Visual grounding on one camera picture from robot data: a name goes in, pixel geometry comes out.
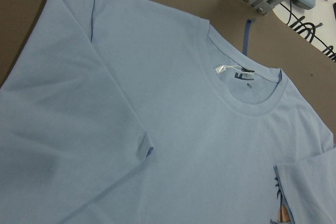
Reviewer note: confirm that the light blue t-shirt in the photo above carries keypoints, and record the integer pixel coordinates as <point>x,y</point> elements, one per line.
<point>129,111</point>

